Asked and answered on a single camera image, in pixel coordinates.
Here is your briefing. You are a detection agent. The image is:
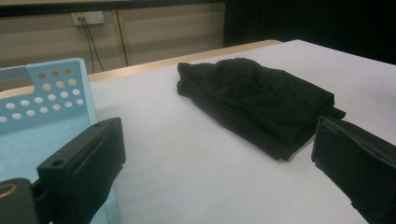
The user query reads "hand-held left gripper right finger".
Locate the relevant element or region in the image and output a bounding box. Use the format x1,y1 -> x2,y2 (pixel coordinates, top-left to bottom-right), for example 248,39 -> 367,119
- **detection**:
311,116 -> 396,224

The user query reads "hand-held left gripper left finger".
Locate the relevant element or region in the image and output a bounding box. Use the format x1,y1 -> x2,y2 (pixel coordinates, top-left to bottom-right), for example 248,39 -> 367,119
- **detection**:
36,117 -> 127,224

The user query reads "light blue plastic basket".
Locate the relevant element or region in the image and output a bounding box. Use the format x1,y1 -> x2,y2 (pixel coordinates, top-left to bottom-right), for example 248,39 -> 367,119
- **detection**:
0,57 -> 124,224

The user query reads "black cloth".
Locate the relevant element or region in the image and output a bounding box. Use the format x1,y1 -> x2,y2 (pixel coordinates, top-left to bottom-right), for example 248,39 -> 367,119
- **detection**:
176,57 -> 347,161

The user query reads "white table cover sheet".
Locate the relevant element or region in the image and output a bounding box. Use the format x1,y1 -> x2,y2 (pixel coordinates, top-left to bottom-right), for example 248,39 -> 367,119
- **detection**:
88,39 -> 396,224

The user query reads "black curtain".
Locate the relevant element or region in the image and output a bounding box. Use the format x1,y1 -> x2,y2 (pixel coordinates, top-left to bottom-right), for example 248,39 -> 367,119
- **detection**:
223,0 -> 396,65

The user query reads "black horizontal bar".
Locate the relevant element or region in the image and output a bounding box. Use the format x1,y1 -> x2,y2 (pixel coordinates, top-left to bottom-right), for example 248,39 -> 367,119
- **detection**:
0,0 -> 226,17

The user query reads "black wall socket cable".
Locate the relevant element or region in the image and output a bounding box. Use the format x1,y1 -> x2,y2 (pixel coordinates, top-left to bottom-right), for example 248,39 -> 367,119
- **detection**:
82,18 -> 106,73
78,17 -> 96,74

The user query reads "white wall socket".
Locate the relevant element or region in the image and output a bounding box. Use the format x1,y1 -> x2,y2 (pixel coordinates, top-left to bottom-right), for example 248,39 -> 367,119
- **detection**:
70,11 -> 106,26

